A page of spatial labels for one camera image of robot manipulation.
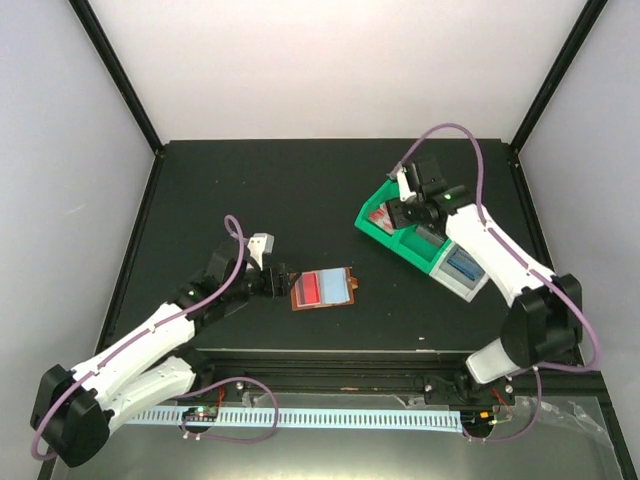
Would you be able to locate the red credit card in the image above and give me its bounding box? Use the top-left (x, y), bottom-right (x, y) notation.
top-left (296, 272), bottom-right (321, 307)

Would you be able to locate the brown leather card holder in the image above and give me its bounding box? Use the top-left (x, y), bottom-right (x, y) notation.
top-left (290, 267), bottom-right (359, 311)

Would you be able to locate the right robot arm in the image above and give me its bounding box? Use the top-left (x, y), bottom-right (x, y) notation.
top-left (385, 159), bottom-right (585, 403)

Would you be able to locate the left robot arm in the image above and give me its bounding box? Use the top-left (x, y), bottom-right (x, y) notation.
top-left (30, 233), bottom-right (295, 467)

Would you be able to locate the black card stack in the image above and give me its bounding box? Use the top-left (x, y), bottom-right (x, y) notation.
top-left (416, 225), bottom-right (447, 249)

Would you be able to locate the red card stack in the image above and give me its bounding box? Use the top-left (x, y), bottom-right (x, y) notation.
top-left (368, 203), bottom-right (395, 235)

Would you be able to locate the green bin with red cards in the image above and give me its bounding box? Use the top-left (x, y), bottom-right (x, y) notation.
top-left (355, 180), bottom-right (429, 253)

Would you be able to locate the green bin with black cards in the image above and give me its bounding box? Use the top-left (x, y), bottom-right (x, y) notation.
top-left (390, 226), bottom-right (451, 275)

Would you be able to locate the blue card stack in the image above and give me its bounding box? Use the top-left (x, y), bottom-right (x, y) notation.
top-left (446, 248), bottom-right (485, 283)

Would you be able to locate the white bin with blue cards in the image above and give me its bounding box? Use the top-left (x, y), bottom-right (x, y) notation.
top-left (429, 242), bottom-right (489, 303)

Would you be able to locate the left circuit board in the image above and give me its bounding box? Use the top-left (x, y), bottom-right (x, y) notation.
top-left (182, 405), bottom-right (219, 423)

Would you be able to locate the circuit board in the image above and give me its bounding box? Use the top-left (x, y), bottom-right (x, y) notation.
top-left (182, 405), bottom-right (219, 423)
top-left (468, 411), bottom-right (511, 426)

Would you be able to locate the right circuit board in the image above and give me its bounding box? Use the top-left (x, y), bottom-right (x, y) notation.
top-left (468, 411), bottom-right (511, 426)

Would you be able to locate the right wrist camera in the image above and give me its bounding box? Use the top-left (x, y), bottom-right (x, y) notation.
top-left (389, 167), bottom-right (417, 203)

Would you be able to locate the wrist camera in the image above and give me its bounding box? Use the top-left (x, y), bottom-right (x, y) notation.
top-left (389, 167), bottom-right (417, 203)
top-left (247, 233), bottom-right (275, 270)

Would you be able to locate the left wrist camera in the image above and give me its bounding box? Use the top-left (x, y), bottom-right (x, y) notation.
top-left (247, 233), bottom-right (275, 270)

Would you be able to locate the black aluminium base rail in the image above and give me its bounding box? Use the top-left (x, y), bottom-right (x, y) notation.
top-left (74, 349), bottom-right (606, 401)

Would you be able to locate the white slotted cable duct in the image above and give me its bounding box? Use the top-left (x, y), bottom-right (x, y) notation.
top-left (127, 406), bottom-right (463, 433)

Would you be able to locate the right black frame post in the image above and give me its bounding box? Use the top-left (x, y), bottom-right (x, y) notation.
top-left (509, 0), bottom-right (611, 149)

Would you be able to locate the black frame post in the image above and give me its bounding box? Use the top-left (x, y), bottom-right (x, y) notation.
top-left (69, 0), bottom-right (164, 155)
top-left (509, 0), bottom-right (611, 149)

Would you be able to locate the left black frame post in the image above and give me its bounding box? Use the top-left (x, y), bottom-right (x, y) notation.
top-left (69, 0), bottom-right (164, 155)

